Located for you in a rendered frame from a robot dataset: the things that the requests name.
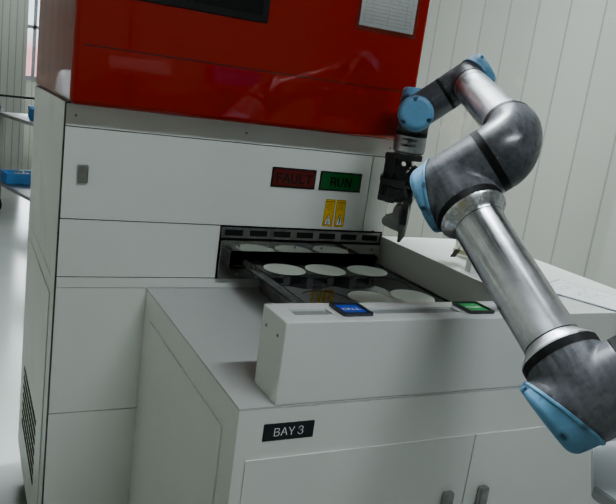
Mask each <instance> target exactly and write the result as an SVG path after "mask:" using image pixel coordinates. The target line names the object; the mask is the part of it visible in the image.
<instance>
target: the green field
mask: <svg viewBox="0 0 616 504"><path fill-rule="evenodd" d="M360 179H361V176H359V175H347V174H335V173H323V174H322V181H321V189H335V190H349V191H359V186H360Z"/></svg>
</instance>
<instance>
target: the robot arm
mask: <svg viewBox="0 0 616 504"><path fill-rule="evenodd" d="M495 80H496V76H495V73H494V71H493V70H492V68H491V66H490V64H489V63H488V61H487V60H486V59H485V57H484V56H483V55H482V54H480V53H477V54H474V55H473V56H471V57H470V58H468V59H465V60H463V61H462V63H460V64H459V65H457V66H456V67H454V68H453V69H451V70H450V71H448V72H446V73H445V74H443V75H442V76H440V77H439V78H437V79H436V80H434V81H433V82H431V83H430V84H428V85H427V86H425V87H424V88H415V87H405V88H404V89H403V92H402V97H401V98H400V105H399V108H398V112H397V116H398V120H397V126H396V133H395V138H394V144H393V150H394V151H395V152H386V154H385V158H386V159H385V165H384V171H383V173H382V174H383V175H382V174H381V176H380V184H379V191H378V198H377V199H378V200H381V201H385V202H388V203H394V202H396V203H397V204H396V205H395V206H394V208H393V212H392V213H389V214H386V215H385V216H384V217H383V218H382V224H383V225H384V226H386V227H388V228H391V229H393V230H395V231H397V232H398V237H397V242H400V241H401V240H402V239H403V238H404V236H405V233H406V229H407V224H408V220H409V215H410V210H411V205H412V203H413V200H414V198H415V200H416V203H417V205H418V207H419V208H420V210H421V213H422V215H423V217H424V219H425V220H426V222H427V224H428V225H429V227H430V228H431V229H432V230H433V231H434V232H435V233H438V232H443V234H444V235H445V236H446V237H448V238H451V239H458V241H459V243H460V245H461V246H462V248H463V250H464V251H465V253H466V255H467V257H468V258H469V260H470V262H471V264H472V265H473V267H474V269H475V270H476V272H477V274H478V276H479V277H480V279H481V281H482V283H483V284H484V286H485V288H486V289H487V291H488V293H489V295H490V296H491V298H492V300H493V302H494V303H495V305H496V307H497V309H498V310H499V312H500V314H501V315H502V317H503V319H504V320H505V322H506V324H507V326H508V327H509V329H510V331H511V333H512V334H513V336H514V338H515V339H516V341H517V343H518V345H519V346H520V348H521V350H522V352H523V353H524V355H525V359H524V362H523V365H522V373H523V375H524V376H525V378H526V380H527V381H525V382H523V384H522V385H521V386H520V391H521V393H522V394H523V395H524V397H525V398H526V400H527V401H528V403H529V404H530V405H531V407H532V408H533V410H534V411H535V412H536V414H537V415H538V416H539V418H540V419H541V420H542V421H543V423H544V424H545V425H546V427H547V428H548V429H549V430H550V432H551V433H552V434H553V435H554V437H555V438H556V439H557V440H558V442H559V443H560V444H561V445H562V446H563V447H564V448H565V449H566V450H567V451H569V452H571V453H574V454H581V453H584V452H586V451H588V450H591V449H593V448H595V447H597V446H600V445H601V446H604V445H606V442H608V441H610V440H612V439H614V438H616V335H615V336H613V337H611V338H609V339H607V340H605V341H603V342H601V340H600V339H599V337H598V336H597V334H596V333H595V332H594V331H592V330H588V329H583V328H579V327H578V326H577V324H576V322H575V321H574V319H573V318H572V316H571V315H570V313H569V312H568V310H567V309H566V307H565V306H564V304H563V303H562V301H561V299H560V298H559V296H558V295H557V293H556V292H555V290H554V289H553V287H552V286H551V284H550V283H549V281H548V280H547V278H546V277H545V275H544V273H543V272H542V270H541V269H540V267H539V266H538V264H537V263H536V261H535V260H534V258H533V257H532V255H531V254H530V252H529V250H528V249H527V247H526V246H525V244H524V243H523V241H522V240H521V238H520V237H519V235H518V234H517V232H516V231H515V229H514V227H513V226H512V224H511V223H510V221H509V220H508V218H507V217H506V215H505V214H504V210H505V208H506V198H505V196H504V194H503V193H505V192H507V191H508V190H510V189H512V188H513V187H515V186H516V185H518V184H519V183H521V182H522V181H523V180H524V179H525V178H526V177H527V176H528V175H529V174H530V172H531V171H532V170H533V168H534V166H535V164H536V162H537V160H538V158H539V155H540V152H541V148H542V143H543V129H542V125H541V121H540V119H539V117H538V115H537V114H536V112H535V111H534V110H533V109H532V108H531V107H529V106H528V105H527V104H526V103H524V102H522V101H519V100H513V99H512V98H511V97H510V96H509V95H507V94H506V93H505V92H504V91H503V90H502V89H501V88H500V87H499V86H498V85H497V84H496V83H495ZM461 104H462V106H463V107H464V108H465V109H466V110H467V112H468V113H469V114H470V115H471V116H472V118H473V119H474V120H475V121H476V122H477V124H478V125H479V126H480V128H478V129H477V130H475V131H474V132H472V133H471V134H469V135H467V136H466V137H464V138H462V139H461V140H459V141H458V142H456V143H455V144H453V145H451V146H450V147H448V148H447V149H445V150H444V151H442V152H440V153H439V154H437V155H436V156H434V157H433V158H431V159H430V158H429V159H427V160H426V161H425V162H424V163H423V164H422V165H421V166H419V167H417V166H415V165H414V166H412V165H413V164H412V161H413V162H422V158H423V156H421V155H423V154H424V152H425V147H426V141H427V135H428V129H429V126H430V124H431V123H433V122H435V121H436V120H438V119H439V118H441V117H442V116H444V115H445V114H447V113H448V112H450V111H452V110H453V109H455V108H456V107H458V106H459V105H461ZM402 162H405V163H406V166H403V165H402ZM411 167H412V168H411ZM410 168H411V169H410ZM408 170H409V172H408Z"/></svg>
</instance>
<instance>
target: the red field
mask: <svg viewBox="0 0 616 504"><path fill-rule="evenodd" d="M314 179H315V172H311V171H299V170H287V169H275V168H274V176H273V184H272V185H280V186H294V187H307V188H313V186H314Z"/></svg>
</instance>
